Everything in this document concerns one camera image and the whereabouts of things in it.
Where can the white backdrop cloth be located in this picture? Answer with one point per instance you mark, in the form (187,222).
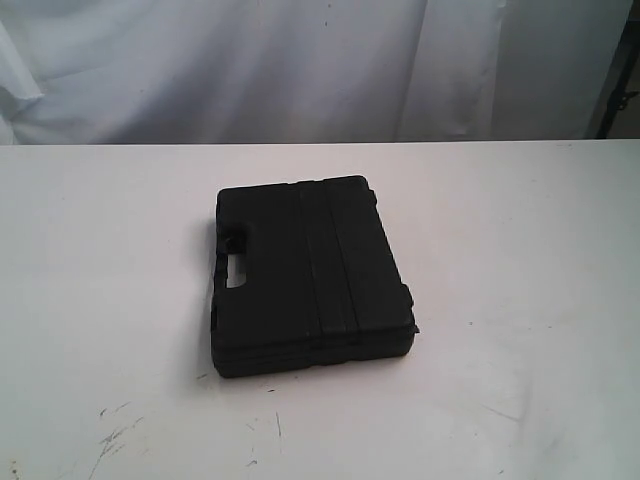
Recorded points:
(217,72)

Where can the black tripod stand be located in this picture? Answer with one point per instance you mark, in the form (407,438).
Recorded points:
(620,95)

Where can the black plastic tool case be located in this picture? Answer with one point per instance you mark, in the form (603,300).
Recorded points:
(305,276)

